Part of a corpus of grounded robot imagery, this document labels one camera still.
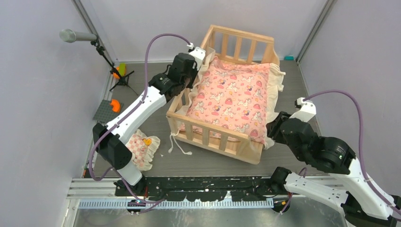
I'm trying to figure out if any orange green toy ball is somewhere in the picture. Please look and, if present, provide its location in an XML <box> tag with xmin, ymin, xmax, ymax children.
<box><xmin>113</xmin><ymin>63</ymin><xmax>127</xmax><ymax>79</ymax></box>

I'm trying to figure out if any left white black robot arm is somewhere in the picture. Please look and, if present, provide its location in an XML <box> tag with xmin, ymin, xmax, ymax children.
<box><xmin>93</xmin><ymin>48</ymin><xmax>206</xmax><ymax>196</ymax></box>

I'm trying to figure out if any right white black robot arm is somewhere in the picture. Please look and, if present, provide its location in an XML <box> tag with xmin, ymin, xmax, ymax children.
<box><xmin>266</xmin><ymin>112</ymin><xmax>401</xmax><ymax>227</ymax></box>

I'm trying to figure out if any orange curved toy piece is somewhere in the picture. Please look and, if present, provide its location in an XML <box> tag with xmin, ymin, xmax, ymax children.
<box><xmin>110</xmin><ymin>99</ymin><xmax>121</xmax><ymax>113</ymax></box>

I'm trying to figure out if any purple cable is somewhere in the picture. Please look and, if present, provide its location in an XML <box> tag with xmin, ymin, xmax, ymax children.
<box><xmin>87</xmin><ymin>33</ymin><xmax>193</xmax><ymax>215</ymax></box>
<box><xmin>302</xmin><ymin>89</ymin><xmax>401</xmax><ymax>215</ymax></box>

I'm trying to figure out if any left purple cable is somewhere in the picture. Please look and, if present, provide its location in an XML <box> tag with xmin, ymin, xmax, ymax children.
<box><xmin>87</xmin><ymin>33</ymin><xmax>193</xmax><ymax>215</ymax></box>

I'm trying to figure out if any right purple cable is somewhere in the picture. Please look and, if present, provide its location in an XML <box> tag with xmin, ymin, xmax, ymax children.
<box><xmin>302</xmin><ymin>89</ymin><xmax>401</xmax><ymax>215</ymax></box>

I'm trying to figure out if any teal small block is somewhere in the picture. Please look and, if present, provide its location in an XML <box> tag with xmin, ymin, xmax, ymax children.
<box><xmin>284</xmin><ymin>56</ymin><xmax>295</xmax><ymax>61</ymax></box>

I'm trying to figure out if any wooden slatted pet bed frame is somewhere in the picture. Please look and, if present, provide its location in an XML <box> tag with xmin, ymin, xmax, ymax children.
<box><xmin>166</xmin><ymin>25</ymin><xmax>279</xmax><ymax>165</ymax></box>

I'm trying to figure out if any small checkered ruffled pillow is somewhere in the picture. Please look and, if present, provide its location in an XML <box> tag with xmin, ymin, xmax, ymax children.
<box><xmin>125</xmin><ymin>129</ymin><xmax>160</xmax><ymax>172</ymax></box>

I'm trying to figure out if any grey building plate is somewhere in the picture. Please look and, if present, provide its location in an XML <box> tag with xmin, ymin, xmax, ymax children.
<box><xmin>93</xmin><ymin>100</ymin><xmax>124</xmax><ymax>123</ymax></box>

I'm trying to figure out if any silver microphone on tripod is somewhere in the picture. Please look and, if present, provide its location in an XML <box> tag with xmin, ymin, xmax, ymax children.
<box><xmin>59</xmin><ymin>29</ymin><xmax>138</xmax><ymax>95</ymax></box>

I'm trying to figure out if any pink printed cushion with ties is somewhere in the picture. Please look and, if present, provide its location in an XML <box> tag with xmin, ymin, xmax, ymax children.
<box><xmin>177</xmin><ymin>48</ymin><xmax>285</xmax><ymax>149</ymax></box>

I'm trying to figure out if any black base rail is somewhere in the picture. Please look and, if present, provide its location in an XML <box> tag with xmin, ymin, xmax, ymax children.
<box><xmin>134</xmin><ymin>176</ymin><xmax>278</xmax><ymax>202</ymax></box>

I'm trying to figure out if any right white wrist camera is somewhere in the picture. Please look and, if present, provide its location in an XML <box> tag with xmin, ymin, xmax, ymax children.
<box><xmin>290</xmin><ymin>97</ymin><xmax>317</xmax><ymax>122</ymax></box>

